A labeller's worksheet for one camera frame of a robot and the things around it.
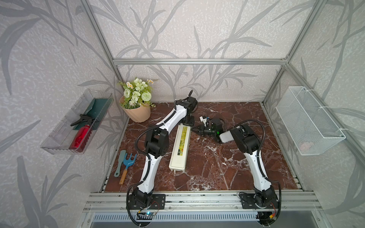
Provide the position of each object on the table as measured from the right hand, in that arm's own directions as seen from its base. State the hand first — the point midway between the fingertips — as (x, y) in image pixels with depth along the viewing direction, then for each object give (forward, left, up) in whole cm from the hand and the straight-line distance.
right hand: (190, 130), depth 99 cm
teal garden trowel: (-19, +44, -3) cm, 48 cm away
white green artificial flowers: (+11, +33, +25) cm, 42 cm away
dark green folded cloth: (-9, +48, +29) cm, 57 cm away
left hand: (+2, +2, +4) cm, 5 cm away
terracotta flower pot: (+7, +35, +9) cm, 37 cm away
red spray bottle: (-24, +45, +32) cm, 61 cm away
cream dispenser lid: (-20, +7, +5) cm, 21 cm away
